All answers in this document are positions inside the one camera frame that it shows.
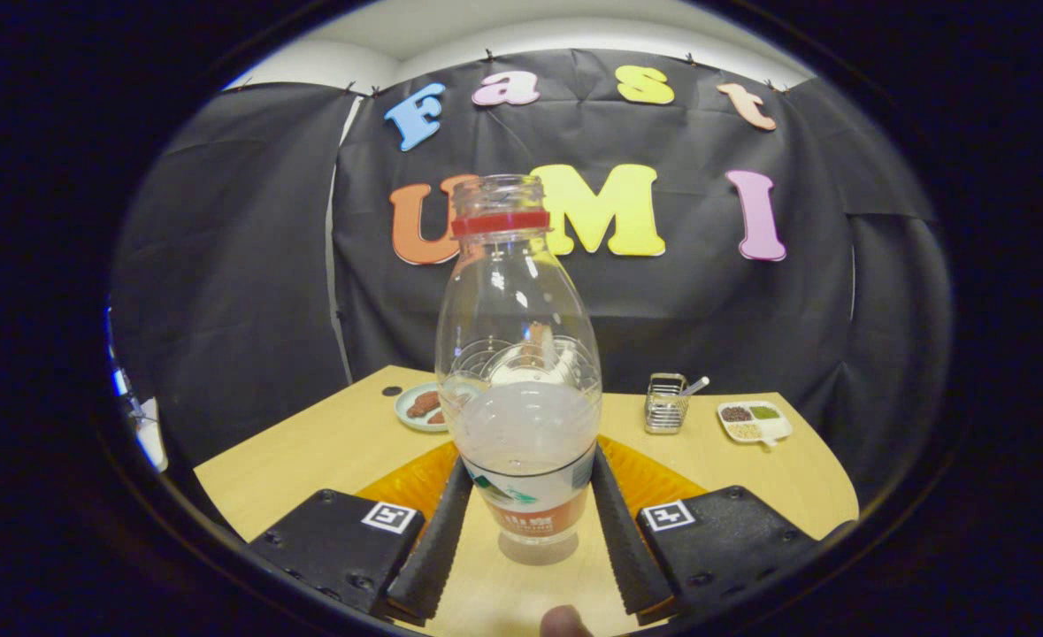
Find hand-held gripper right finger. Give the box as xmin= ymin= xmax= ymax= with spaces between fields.
xmin=590 ymin=441 xmax=851 ymax=618

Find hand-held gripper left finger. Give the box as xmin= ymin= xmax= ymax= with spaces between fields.
xmin=247 ymin=441 xmax=476 ymax=625

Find clear plastic juice bottle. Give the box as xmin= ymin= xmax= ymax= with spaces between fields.
xmin=434 ymin=173 xmax=603 ymax=547

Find pale green plate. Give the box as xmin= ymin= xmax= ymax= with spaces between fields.
xmin=395 ymin=382 xmax=451 ymax=433

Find brown meat slices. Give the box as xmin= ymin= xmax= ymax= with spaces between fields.
xmin=406 ymin=391 xmax=447 ymax=426

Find wooden table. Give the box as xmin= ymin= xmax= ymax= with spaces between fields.
xmin=194 ymin=365 xmax=860 ymax=637

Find white divided dish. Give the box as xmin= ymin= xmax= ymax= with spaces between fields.
xmin=717 ymin=401 xmax=794 ymax=446

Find white toaster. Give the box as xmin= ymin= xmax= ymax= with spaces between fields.
xmin=477 ymin=341 xmax=579 ymax=386

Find brown bread slice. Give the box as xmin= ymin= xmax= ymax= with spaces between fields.
xmin=525 ymin=323 xmax=557 ymax=368

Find white blurry object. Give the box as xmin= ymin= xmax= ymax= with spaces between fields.
xmin=112 ymin=367 xmax=170 ymax=472

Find metal wire holder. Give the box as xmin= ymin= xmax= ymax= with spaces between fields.
xmin=644 ymin=372 xmax=691 ymax=435

